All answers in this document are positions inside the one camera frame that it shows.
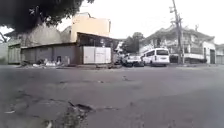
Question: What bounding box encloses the white gate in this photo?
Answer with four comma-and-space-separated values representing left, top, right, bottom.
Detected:
82, 46, 112, 65

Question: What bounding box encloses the car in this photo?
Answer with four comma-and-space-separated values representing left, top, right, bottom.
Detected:
121, 54, 146, 68

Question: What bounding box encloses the grey asphalt road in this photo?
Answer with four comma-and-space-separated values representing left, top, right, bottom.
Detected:
0, 63, 224, 128

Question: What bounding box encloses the white van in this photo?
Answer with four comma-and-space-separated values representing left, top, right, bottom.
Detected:
141, 47, 171, 67

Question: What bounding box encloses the beige building with shed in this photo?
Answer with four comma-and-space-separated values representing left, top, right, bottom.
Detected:
6, 12, 116, 66

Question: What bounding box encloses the pile of rubbish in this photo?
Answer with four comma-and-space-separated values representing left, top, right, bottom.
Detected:
20, 56, 72, 69

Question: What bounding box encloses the utility pole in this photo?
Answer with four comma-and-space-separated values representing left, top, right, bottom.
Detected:
169, 0, 186, 65

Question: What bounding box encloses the white house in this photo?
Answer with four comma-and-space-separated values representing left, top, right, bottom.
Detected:
139, 25, 224, 65

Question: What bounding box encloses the large dark tree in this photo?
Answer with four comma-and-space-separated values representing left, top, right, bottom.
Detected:
0, 0, 96, 34

